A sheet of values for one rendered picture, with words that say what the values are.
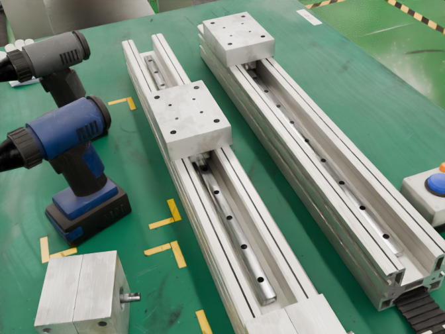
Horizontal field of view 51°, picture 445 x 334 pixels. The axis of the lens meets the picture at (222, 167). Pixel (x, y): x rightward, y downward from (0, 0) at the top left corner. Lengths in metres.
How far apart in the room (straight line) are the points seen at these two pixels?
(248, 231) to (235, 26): 0.54
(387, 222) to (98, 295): 0.42
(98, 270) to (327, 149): 0.43
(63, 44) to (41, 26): 1.34
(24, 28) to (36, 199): 1.42
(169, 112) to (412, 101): 0.53
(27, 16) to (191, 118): 1.52
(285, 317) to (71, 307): 0.26
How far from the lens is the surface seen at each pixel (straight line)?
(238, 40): 1.04
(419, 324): 0.69
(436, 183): 0.78
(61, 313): 0.62
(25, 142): 0.68
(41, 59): 0.91
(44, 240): 0.84
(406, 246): 0.71
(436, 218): 0.77
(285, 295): 0.64
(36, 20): 2.24
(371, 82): 1.14
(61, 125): 0.69
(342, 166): 0.80
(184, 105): 0.84
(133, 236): 0.79
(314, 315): 0.57
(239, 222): 0.72
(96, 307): 0.61
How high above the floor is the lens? 1.36
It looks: 41 degrees down
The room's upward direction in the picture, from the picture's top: 5 degrees counter-clockwise
